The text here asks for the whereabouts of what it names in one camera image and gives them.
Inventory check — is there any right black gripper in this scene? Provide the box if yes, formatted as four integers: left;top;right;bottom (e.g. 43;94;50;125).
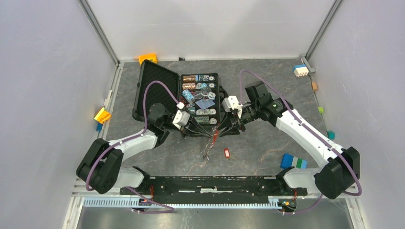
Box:
216;102;260;138

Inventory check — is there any red keyring carabiner with rings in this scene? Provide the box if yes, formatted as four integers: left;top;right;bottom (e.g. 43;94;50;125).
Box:
201;125;219;161

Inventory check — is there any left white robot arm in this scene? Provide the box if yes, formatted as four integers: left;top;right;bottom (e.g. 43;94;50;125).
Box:
76;103;212;195

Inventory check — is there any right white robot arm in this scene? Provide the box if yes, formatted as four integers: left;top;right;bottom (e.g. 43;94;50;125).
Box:
219;81;362;199

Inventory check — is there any red key tag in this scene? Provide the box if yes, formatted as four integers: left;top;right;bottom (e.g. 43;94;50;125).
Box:
224;148;231;159

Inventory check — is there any black poker chip case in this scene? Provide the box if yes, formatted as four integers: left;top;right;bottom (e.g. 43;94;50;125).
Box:
132;61;226;130

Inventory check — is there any blue green brick stack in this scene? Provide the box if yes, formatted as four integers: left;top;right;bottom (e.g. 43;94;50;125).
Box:
280;153;307;169

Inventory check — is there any yellow orange toy block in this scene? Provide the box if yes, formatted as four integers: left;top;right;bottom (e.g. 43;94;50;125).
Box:
94;107;111;124

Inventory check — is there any blue white toy block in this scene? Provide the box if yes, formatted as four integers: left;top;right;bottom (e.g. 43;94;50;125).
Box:
293;64;309;77

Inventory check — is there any small blue block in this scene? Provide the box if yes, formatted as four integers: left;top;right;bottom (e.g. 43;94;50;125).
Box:
96;123;103;133

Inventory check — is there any small wooden cube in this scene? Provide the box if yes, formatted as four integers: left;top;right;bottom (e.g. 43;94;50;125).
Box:
311;82;318;92

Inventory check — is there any teal cube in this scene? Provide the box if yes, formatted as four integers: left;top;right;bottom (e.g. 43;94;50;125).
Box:
327;130;336;140

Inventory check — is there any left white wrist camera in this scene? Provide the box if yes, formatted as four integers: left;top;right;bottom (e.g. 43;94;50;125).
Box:
172;110;190;129

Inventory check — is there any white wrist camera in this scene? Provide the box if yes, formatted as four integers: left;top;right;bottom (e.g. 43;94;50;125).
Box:
222;95;240;112
172;110;190;129

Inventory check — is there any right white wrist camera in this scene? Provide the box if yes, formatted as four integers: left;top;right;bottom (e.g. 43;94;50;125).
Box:
222;95;240;112

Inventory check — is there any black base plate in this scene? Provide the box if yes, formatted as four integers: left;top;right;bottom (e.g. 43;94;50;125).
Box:
135;176;308;204

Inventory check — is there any white cable comb rail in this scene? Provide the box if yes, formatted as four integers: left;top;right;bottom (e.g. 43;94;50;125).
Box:
83;197;282;210

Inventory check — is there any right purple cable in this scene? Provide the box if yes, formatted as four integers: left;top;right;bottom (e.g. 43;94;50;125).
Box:
238;69;363;216

